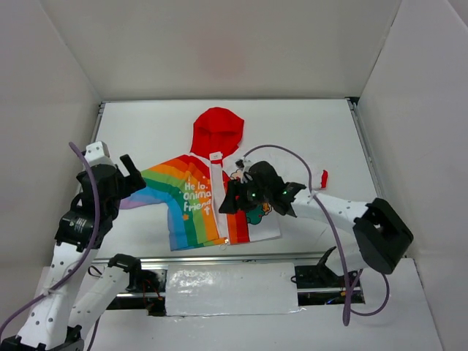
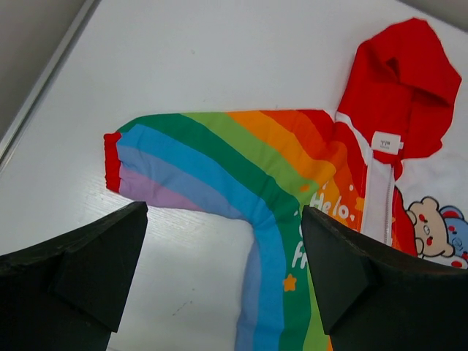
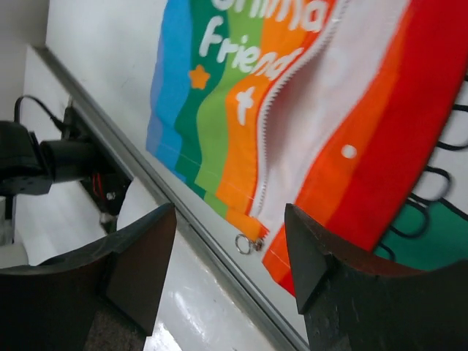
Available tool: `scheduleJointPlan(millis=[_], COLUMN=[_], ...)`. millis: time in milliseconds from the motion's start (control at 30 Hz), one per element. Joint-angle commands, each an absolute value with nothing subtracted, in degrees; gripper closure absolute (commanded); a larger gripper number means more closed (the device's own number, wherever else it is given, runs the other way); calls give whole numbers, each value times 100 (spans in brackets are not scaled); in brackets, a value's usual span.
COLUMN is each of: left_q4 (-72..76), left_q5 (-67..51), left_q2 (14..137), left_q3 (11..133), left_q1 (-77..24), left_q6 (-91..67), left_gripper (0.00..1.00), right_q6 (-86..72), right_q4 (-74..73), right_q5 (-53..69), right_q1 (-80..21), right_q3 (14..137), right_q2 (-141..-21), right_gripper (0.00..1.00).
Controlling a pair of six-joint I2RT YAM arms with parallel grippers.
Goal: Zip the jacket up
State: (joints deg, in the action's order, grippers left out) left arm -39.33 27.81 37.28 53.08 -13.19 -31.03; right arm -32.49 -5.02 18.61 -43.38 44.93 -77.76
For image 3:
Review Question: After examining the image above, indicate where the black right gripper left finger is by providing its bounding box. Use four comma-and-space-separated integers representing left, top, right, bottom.
1, 203, 176, 350

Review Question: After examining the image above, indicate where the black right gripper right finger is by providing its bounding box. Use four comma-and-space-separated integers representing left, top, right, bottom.
284, 204, 467, 350

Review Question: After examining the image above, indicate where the metal zipper pull ring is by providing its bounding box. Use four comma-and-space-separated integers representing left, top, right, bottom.
235, 233, 268, 254

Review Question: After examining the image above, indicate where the rainbow hooded zip jacket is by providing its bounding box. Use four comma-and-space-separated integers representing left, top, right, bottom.
146, 1, 467, 293

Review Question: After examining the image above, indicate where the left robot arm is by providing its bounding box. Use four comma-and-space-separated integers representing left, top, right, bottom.
1, 95, 130, 216

